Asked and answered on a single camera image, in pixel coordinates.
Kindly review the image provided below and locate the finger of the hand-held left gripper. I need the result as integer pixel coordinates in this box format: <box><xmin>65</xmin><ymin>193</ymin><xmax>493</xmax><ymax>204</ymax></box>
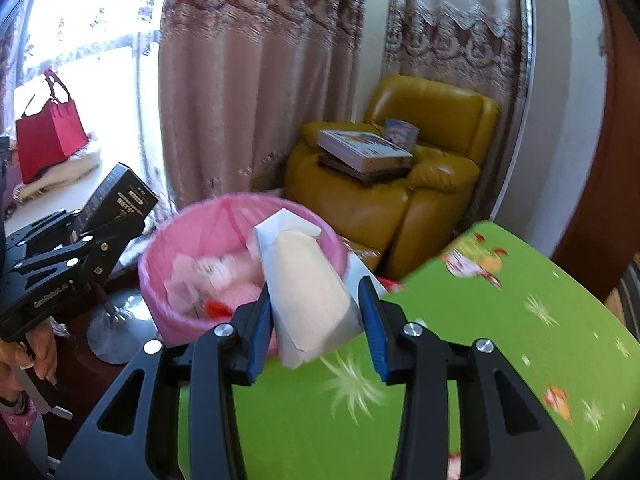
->
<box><xmin>5</xmin><ymin>208</ymin><xmax>86</xmax><ymax>248</ymax></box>
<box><xmin>12</xmin><ymin>232</ymin><xmax>132</xmax><ymax>288</ymax></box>

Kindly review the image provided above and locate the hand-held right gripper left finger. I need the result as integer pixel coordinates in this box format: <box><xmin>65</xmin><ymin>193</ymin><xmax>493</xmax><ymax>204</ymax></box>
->
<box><xmin>57</xmin><ymin>280</ymin><xmax>275</xmax><ymax>480</ymax></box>

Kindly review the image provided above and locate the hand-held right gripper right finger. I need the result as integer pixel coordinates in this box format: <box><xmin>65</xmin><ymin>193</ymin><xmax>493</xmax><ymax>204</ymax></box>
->
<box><xmin>357</xmin><ymin>276</ymin><xmax>586</xmax><ymax>480</ymax></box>

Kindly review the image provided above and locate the pink orange foam fruit net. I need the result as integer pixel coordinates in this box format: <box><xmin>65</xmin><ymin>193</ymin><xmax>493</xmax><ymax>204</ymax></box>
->
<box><xmin>200</xmin><ymin>252</ymin><xmax>263</xmax><ymax>317</ymax></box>

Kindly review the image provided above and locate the beige carton box red label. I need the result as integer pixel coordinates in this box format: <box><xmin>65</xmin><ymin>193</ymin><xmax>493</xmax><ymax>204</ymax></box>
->
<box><xmin>253</xmin><ymin>208</ymin><xmax>363</xmax><ymax>368</ymax></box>

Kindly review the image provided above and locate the black cardboard box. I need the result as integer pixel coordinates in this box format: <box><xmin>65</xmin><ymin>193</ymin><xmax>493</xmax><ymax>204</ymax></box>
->
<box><xmin>70</xmin><ymin>162</ymin><xmax>160</xmax><ymax>241</ymax></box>

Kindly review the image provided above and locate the pink-lined trash bin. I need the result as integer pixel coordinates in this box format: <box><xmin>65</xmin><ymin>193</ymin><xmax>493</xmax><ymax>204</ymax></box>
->
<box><xmin>137</xmin><ymin>192</ymin><xmax>348</xmax><ymax>348</ymax></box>

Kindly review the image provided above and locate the person's left hand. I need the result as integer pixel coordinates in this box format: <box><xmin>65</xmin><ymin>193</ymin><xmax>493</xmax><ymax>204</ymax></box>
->
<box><xmin>0</xmin><ymin>320</ymin><xmax>60</xmax><ymax>413</ymax></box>

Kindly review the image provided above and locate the white cushion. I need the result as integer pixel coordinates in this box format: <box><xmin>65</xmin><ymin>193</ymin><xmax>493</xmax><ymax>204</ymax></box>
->
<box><xmin>14</xmin><ymin>140</ymin><xmax>103</xmax><ymax>198</ymax></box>

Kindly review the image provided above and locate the chrome round stand base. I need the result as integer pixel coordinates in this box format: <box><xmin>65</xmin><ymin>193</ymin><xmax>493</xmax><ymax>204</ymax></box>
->
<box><xmin>87</xmin><ymin>287</ymin><xmax>156</xmax><ymax>366</ymax></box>

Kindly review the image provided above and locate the red tote bag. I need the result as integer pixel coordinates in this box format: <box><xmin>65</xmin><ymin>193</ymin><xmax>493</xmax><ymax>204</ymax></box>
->
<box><xmin>15</xmin><ymin>69</ymin><xmax>90</xmax><ymax>184</ymax></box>

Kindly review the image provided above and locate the person's pink clothing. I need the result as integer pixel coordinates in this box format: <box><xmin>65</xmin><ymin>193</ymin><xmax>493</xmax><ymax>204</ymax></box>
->
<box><xmin>0</xmin><ymin>402</ymin><xmax>38</xmax><ymax>461</ymax></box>

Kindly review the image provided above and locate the green cartoon printed tablecloth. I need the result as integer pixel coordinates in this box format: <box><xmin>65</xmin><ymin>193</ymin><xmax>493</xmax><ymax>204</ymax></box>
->
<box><xmin>177</xmin><ymin>220</ymin><xmax>633</xmax><ymax>480</ymax></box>

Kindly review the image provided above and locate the dark flat box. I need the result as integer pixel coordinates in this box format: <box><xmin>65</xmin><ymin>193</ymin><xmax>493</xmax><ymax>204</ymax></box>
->
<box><xmin>319</xmin><ymin>152</ymin><xmax>413</xmax><ymax>186</ymax></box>

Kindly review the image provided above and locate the yellow leather armchair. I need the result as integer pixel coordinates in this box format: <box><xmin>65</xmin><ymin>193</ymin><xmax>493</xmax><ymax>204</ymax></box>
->
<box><xmin>284</xmin><ymin>74</ymin><xmax>501</xmax><ymax>281</ymax></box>

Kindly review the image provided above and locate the white flat game box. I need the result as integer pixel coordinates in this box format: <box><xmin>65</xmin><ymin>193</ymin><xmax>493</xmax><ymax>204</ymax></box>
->
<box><xmin>317</xmin><ymin>129</ymin><xmax>415</xmax><ymax>171</ymax></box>

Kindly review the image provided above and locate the small blue printed tin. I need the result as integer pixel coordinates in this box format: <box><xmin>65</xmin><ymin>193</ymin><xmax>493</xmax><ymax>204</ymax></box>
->
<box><xmin>384</xmin><ymin>117</ymin><xmax>420</xmax><ymax>148</ymax></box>

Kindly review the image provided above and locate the beige lace curtain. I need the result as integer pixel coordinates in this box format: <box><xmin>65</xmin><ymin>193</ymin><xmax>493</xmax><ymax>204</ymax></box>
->
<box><xmin>157</xmin><ymin>0</ymin><xmax>386</xmax><ymax>221</ymax></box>
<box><xmin>385</xmin><ymin>0</ymin><xmax>531</xmax><ymax>111</ymax></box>

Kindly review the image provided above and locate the brown wooden wardrobe panel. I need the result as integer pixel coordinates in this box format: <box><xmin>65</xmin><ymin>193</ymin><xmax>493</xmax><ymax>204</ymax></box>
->
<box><xmin>552</xmin><ymin>0</ymin><xmax>640</xmax><ymax>306</ymax></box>

